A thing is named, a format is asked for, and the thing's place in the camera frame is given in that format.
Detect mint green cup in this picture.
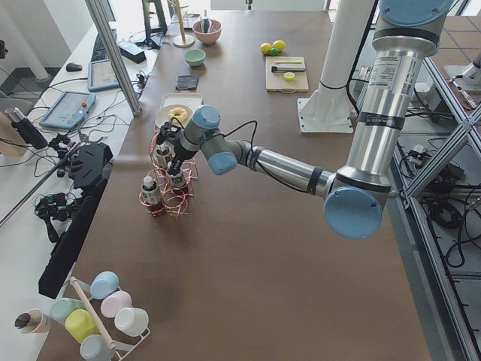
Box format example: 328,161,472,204
50,298,85,326

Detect near teach pendant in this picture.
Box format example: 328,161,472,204
39,91,96,130

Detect half lemon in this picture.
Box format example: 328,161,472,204
283,71,295,82

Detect tea bottle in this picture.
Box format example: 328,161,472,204
155,144,173,170
141,176,165,215
167,171,186,189

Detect pink bowl with ice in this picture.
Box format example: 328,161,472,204
192,20,222,45

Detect yellow cup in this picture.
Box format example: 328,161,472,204
65,309,100,344

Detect dark grey folded cloth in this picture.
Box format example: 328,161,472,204
176,74,198,90

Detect cream rabbit tray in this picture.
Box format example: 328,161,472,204
159,93,202,112

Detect far teach pendant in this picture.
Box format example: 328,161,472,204
87,59,119,93

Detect copper wire bottle rack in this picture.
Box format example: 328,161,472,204
138,135,198,219

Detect grey blue cup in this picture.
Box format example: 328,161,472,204
80,334,115,361

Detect black angled bracket device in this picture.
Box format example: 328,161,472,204
35,142,113,299

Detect teach pendant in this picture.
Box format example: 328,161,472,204
87,59,119,93
39,91,96,130

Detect green lime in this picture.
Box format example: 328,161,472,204
269,47,280,56

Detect white wire cup rack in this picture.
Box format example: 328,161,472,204
70,281,151,360

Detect green bowl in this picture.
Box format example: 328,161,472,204
183,49,206,67

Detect cream round plate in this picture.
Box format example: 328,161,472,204
155,105,192,132

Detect white cup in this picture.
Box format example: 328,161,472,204
114,307,149,337

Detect black thermos bottle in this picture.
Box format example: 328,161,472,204
5,108,48,150

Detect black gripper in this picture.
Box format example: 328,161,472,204
167,145,189,175

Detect paper cup with metal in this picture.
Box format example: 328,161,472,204
14,309,50,334

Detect black computer mouse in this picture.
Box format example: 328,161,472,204
65,62,83,72

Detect aluminium frame post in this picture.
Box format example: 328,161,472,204
85,0,141,117

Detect yellow glazed donut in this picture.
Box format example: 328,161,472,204
168,107,189,124

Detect steel muddler black tip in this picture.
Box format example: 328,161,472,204
271,65,306,73

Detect wooden rack handle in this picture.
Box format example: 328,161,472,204
69,277,116,350

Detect metal ice scoop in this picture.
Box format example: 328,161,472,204
199,10,212,34

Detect lemon near board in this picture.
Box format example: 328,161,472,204
260,43,271,55

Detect wooden cutting board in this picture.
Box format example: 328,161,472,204
265,56,309,93

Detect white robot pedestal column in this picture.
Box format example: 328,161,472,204
298,0,377,133

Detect pink cup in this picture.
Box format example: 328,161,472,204
101,290,132,318

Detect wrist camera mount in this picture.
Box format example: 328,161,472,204
156,117,184,145

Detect far yellow lemon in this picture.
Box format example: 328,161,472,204
272,40,286,52

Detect black keyboard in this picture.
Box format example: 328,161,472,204
90,35,109,62

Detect yellow plastic knife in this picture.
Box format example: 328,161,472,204
274,59,303,64

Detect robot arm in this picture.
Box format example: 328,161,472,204
168,1,451,239

